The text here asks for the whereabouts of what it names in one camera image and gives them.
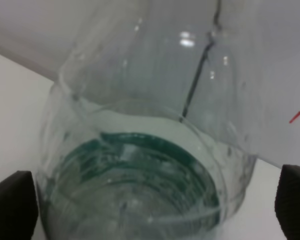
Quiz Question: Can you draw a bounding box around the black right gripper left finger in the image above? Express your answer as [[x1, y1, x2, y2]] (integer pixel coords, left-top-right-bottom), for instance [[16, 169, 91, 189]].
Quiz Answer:
[[0, 171, 38, 240]]

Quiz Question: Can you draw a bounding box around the clear green-label water bottle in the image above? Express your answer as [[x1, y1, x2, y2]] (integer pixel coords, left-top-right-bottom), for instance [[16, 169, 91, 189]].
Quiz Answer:
[[36, 0, 259, 240]]

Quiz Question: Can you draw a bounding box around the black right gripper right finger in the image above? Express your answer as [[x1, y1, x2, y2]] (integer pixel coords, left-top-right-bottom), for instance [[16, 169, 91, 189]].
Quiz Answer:
[[274, 164, 300, 240]]

